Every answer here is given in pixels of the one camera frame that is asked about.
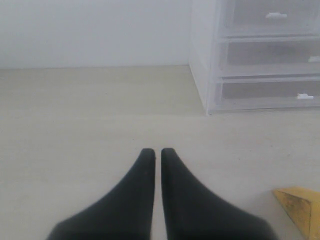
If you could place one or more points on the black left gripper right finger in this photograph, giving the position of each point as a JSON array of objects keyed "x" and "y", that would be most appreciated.
[{"x": 193, "y": 212}]

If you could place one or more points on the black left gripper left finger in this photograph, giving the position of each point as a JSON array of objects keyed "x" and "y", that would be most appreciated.
[{"x": 125, "y": 213}]

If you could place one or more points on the yellow cheese wedge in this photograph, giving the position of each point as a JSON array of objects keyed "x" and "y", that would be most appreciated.
[{"x": 302, "y": 205}]

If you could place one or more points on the clear drawer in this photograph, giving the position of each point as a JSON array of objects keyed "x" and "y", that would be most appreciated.
[
  {"x": 269, "y": 58},
  {"x": 270, "y": 17},
  {"x": 264, "y": 92}
]

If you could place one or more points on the white plastic drawer cabinet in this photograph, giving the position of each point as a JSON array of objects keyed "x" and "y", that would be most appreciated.
[{"x": 206, "y": 38}]

